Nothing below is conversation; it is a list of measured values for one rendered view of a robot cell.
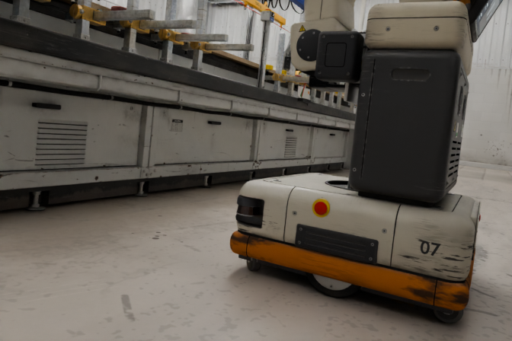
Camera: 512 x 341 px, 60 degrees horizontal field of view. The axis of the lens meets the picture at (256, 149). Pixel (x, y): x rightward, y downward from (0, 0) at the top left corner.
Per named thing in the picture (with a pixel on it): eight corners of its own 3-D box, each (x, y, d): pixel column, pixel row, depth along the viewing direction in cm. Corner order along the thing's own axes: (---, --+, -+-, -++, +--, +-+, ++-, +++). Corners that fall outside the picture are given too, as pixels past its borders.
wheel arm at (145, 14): (155, 22, 159) (155, 10, 159) (148, 20, 156) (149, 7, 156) (72, 23, 179) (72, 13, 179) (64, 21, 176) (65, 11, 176)
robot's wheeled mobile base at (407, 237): (473, 262, 160) (482, 195, 159) (465, 323, 104) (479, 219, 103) (301, 226, 191) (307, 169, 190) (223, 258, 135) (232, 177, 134)
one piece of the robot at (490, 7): (466, 61, 149) (507, -2, 143) (460, 37, 118) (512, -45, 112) (436, 46, 153) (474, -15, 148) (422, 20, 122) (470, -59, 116)
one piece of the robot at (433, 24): (454, 224, 159) (484, -11, 155) (440, 256, 111) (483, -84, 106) (362, 207, 175) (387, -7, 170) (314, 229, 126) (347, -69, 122)
